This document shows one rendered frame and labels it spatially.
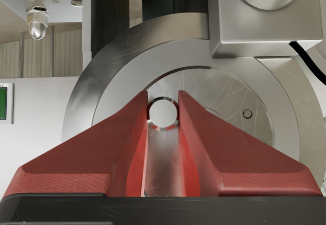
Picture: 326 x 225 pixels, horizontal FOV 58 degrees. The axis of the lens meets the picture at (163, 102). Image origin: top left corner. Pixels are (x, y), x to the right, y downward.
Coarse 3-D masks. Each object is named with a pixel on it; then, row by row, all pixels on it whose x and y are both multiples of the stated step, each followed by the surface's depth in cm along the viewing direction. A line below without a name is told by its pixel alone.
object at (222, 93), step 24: (168, 72) 15; (192, 72) 15; (216, 72) 15; (168, 96) 14; (192, 96) 14; (216, 96) 14; (240, 96) 15; (240, 120) 14; (264, 120) 14; (168, 144) 15; (168, 168) 14; (144, 192) 14; (168, 192) 14
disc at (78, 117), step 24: (144, 24) 17; (168, 24) 17; (192, 24) 17; (120, 48) 17; (144, 48) 17; (96, 72) 17; (288, 72) 17; (72, 96) 16; (96, 96) 16; (312, 96) 17; (72, 120) 16; (312, 120) 16; (312, 144) 16; (312, 168) 16
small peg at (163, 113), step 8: (160, 96) 12; (152, 104) 12; (160, 104) 12; (168, 104) 12; (176, 104) 12; (152, 112) 12; (160, 112) 12; (168, 112) 12; (176, 112) 12; (152, 120) 12; (160, 120) 12; (168, 120) 12; (176, 120) 12; (160, 128) 12; (168, 128) 12
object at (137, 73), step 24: (168, 48) 16; (192, 48) 17; (120, 72) 16; (144, 72) 16; (240, 72) 16; (264, 72) 16; (120, 96) 16; (264, 96) 16; (288, 96) 16; (96, 120) 16; (288, 120) 16; (288, 144) 16
